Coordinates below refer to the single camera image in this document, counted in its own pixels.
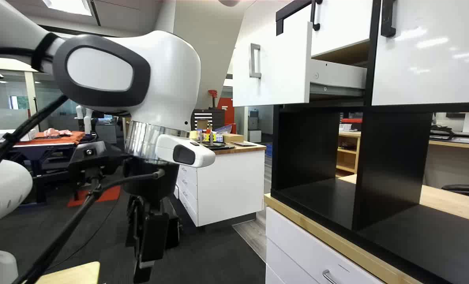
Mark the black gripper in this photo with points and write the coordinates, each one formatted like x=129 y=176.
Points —
x=148 y=179

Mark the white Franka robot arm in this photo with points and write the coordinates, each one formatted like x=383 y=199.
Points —
x=165 y=68

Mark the small white background robot arm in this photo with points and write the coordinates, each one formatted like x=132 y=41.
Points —
x=86 y=120

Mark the light wood table corner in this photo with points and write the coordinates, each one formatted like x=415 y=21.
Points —
x=70 y=273

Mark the red floor mat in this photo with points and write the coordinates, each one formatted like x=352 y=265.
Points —
x=110 y=196

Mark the white island cabinet wood top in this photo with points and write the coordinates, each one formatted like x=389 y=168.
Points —
x=224 y=183

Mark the black tray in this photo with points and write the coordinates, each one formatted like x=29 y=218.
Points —
x=220 y=146

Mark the white base cabinet wood top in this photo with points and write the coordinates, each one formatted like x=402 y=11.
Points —
x=298 y=247

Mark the red table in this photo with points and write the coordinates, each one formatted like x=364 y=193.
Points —
x=55 y=141

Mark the black tool chest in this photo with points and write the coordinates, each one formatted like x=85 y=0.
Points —
x=208 y=119

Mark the red cabinet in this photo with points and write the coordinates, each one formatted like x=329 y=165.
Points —
x=227 y=112

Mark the ceiling light panel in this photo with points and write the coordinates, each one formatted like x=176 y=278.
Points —
x=69 y=5

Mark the black shelf cabinet frame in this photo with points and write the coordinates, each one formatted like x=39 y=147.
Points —
x=393 y=158

